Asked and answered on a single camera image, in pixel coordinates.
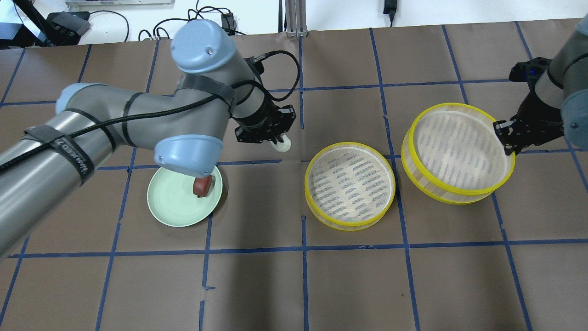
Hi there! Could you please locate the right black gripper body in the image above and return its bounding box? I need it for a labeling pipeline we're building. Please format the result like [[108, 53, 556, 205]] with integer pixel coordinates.
[[493, 91, 564, 156]]

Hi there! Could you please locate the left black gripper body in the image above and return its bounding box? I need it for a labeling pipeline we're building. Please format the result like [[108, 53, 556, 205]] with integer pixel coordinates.
[[234, 103, 297, 144]]

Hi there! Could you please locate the white bun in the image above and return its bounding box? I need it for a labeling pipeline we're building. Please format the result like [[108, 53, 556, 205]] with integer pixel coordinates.
[[271, 134, 292, 153]]

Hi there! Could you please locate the yellow steamer layer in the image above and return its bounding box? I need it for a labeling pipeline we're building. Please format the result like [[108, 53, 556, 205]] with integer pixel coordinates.
[[303, 142, 396, 231], [401, 103, 516, 205]]

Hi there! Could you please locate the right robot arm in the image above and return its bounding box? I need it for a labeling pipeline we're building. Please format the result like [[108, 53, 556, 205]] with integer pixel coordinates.
[[493, 17, 588, 155]]

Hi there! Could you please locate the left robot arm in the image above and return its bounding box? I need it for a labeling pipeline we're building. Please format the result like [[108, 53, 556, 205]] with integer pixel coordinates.
[[0, 19, 301, 259]]

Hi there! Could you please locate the brown bun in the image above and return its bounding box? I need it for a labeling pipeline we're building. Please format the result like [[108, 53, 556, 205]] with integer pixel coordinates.
[[192, 175, 214, 198]]

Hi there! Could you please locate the black power adapter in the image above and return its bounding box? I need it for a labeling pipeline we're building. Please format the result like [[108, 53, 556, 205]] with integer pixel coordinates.
[[221, 13, 237, 34]]

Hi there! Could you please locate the green plate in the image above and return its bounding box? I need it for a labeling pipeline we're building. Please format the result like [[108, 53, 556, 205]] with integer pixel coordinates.
[[147, 167, 223, 228]]

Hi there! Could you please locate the aluminium frame post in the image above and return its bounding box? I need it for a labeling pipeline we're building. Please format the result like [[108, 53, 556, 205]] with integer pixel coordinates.
[[284, 0, 308, 38]]

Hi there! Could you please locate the black camera stand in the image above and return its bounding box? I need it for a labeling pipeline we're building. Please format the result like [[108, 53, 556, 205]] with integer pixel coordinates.
[[0, 0, 90, 50]]

